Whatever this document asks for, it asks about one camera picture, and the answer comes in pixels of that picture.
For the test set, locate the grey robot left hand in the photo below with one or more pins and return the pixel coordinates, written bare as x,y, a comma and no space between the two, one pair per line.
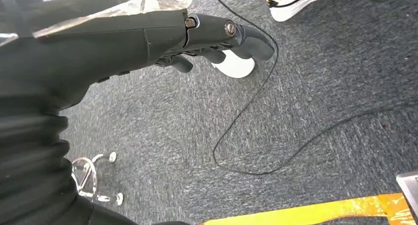
107,50

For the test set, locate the clear plastic film wrap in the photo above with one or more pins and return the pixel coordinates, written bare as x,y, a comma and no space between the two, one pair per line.
156,1

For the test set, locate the plain white shoe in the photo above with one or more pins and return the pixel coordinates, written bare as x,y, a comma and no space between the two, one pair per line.
235,68

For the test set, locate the chrome chair base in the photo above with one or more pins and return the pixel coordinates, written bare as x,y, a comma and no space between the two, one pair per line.
95,181

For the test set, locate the ribbed grey left arm sleeve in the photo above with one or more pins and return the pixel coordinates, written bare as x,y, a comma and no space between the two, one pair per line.
29,168

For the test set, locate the white shoe with black stripes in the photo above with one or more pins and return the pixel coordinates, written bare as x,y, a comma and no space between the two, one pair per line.
294,6

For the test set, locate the yellow floor tape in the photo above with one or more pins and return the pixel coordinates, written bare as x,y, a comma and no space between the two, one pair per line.
310,212

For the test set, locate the metal floor socket box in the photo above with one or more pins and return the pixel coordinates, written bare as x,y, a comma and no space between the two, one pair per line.
410,191

